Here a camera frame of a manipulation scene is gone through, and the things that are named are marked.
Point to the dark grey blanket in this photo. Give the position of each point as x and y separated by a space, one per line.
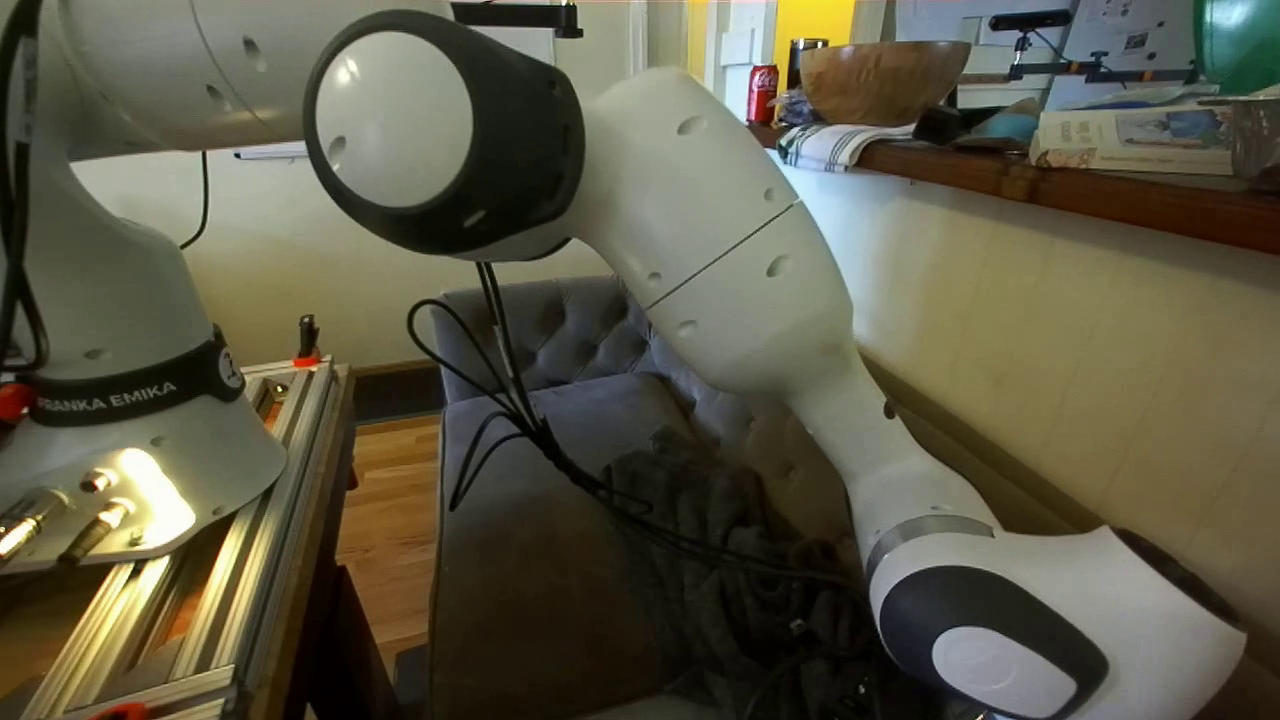
746 561

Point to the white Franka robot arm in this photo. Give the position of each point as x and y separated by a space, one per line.
723 226

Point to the grey tufted sofa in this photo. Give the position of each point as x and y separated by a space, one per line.
533 584

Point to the striped folded towel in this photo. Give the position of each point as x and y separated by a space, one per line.
833 144

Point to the red drink can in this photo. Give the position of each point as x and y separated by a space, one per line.
762 95

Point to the small red black clamp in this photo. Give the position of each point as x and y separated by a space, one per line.
311 343

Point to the wooden bowl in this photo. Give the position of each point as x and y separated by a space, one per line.
882 82

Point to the clear glass container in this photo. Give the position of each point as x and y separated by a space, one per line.
1256 133

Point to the green ball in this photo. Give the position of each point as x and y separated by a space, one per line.
1242 43

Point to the aluminium frame robot table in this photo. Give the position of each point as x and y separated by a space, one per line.
267 532

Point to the wooden wall shelf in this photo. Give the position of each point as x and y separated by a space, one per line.
1066 186

